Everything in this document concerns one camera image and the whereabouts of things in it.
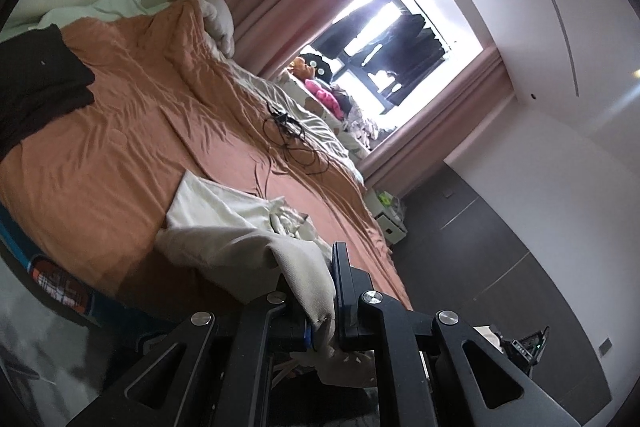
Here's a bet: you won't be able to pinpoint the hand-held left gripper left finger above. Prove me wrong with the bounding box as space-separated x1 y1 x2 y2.
65 292 316 427

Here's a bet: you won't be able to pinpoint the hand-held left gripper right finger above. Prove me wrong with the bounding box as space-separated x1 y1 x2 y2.
331 242 576 427

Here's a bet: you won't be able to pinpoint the cream jacket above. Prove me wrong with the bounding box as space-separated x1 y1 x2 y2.
155 171 378 390

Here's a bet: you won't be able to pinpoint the black folded clothes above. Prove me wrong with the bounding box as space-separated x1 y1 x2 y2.
0 24 96 162

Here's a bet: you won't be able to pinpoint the white nightstand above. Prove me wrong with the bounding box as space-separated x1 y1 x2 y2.
372 189 408 245

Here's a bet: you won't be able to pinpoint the pink plush toy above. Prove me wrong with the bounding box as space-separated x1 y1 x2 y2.
305 79 343 118

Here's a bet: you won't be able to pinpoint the orange plush toy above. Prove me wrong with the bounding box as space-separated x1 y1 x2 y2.
289 56 313 80

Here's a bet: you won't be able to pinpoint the black plush toy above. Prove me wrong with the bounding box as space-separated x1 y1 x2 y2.
300 52 333 82

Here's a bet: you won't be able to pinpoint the orange-brown blanket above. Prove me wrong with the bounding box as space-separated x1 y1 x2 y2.
0 0 413 310

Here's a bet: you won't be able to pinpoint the dark hanging long coat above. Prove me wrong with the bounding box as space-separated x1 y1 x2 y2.
331 0 401 34

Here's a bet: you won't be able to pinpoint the white plush toy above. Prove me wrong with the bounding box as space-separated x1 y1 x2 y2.
192 0 236 58

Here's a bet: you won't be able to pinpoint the light green pillow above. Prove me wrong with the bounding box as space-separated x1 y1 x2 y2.
5 0 171 30

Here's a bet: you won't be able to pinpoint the tangled black cable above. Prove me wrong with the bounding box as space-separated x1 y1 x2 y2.
262 102 331 175

